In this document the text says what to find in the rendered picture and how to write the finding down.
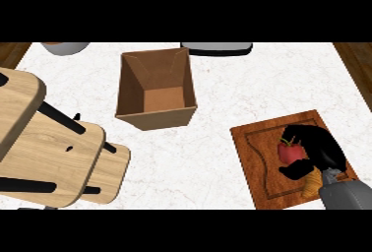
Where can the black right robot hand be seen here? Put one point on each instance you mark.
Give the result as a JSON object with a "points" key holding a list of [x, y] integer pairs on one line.
{"points": [[325, 147]]}

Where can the red bell pepper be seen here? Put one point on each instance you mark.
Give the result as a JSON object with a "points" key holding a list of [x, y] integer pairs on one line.
{"points": [[291, 153]]}

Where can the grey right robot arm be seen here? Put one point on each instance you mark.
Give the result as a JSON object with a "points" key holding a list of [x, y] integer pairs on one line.
{"points": [[347, 194]]}

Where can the brown wooden cutting board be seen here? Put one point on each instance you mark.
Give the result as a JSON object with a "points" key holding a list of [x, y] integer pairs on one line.
{"points": [[257, 154]]}

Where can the open brown cardboard box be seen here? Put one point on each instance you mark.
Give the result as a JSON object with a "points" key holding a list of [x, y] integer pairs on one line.
{"points": [[163, 98]]}

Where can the yellow orange ribbed vegetable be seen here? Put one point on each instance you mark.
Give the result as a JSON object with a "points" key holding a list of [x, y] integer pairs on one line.
{"points": [[312, 185]]}

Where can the grey and black appliance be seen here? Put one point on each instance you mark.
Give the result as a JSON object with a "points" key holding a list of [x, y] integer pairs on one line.
{"points": [[217, 48]]}

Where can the pale wooden tiered stand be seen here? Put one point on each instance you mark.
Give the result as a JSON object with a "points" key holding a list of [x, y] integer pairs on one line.
{"points": [[48, 147]]}

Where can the grey round bowl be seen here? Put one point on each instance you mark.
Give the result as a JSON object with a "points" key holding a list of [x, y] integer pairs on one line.
{"points": [[65, 48]]}

